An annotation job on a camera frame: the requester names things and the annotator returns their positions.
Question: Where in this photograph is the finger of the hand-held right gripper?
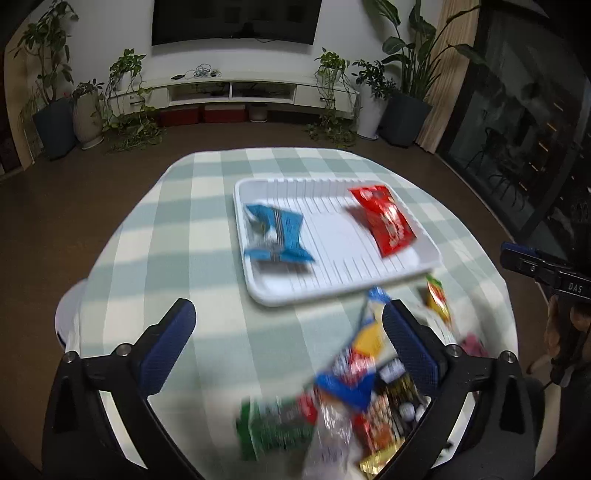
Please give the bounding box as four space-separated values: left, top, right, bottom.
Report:
500 241 561 288

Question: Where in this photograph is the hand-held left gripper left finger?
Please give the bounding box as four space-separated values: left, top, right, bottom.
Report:
41 298 206 480

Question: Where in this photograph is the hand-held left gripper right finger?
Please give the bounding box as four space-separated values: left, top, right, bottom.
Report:
381 299 548 480

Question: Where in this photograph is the dark blue printed snack packet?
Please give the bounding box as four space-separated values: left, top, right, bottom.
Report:
315 286 393 409

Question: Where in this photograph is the pink snack packet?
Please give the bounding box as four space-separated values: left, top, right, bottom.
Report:
459 333 489 357

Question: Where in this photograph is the clear plastic snack packet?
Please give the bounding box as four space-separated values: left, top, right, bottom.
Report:
302 394 358 480

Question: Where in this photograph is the green snack packet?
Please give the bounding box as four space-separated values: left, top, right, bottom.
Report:
236 397 319 461

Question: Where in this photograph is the white plastic tray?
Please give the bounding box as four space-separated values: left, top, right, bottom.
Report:
233 176 443 308

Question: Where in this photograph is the person's right hand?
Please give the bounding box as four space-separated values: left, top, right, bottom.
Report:
544 295 591 365

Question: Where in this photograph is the orange snack packet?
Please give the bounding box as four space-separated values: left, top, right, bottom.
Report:
425 274 452 324

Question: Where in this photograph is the pile of mixed snack packets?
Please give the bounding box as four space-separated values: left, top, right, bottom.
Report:
295 272 490 480

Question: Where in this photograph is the glass sliding door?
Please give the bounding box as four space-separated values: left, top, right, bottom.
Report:
436 7 591 264

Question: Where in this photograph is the green checked tablecloth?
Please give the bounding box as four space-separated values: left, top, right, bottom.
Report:
76 148 515 480

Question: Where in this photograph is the red snack packet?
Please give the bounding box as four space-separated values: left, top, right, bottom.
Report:
346 185 416 258

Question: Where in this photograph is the light blue snack packet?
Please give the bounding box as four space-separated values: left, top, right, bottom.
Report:
243 203 316 274

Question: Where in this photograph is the beige striped curtain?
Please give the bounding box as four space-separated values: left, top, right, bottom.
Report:
416 0 483 155

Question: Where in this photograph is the large-leaf plant in dark pot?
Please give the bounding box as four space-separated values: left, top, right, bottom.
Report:
362 0 483 149

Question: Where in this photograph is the plant in white pot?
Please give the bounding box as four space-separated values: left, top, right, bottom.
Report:
352 59 397 140

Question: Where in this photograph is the red storage box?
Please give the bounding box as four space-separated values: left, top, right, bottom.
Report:
158 105 201 127
202 104 246 124

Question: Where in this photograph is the plant in beige pot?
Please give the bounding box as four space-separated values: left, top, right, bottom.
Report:
69 79 106 150

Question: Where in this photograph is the tall plant in blue pot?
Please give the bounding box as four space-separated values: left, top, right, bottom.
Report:
11 0 80 161

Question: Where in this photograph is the white television cabinet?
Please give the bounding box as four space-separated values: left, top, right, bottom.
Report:
105 76 361 121

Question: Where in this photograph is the trailing green plant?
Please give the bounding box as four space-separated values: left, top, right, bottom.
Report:
305 46 360 149
102 48 167 154

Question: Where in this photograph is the black television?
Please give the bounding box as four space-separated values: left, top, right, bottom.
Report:
151 0 322 46

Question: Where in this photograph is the bundle of cables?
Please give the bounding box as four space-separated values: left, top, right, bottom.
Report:
172 64 223 81

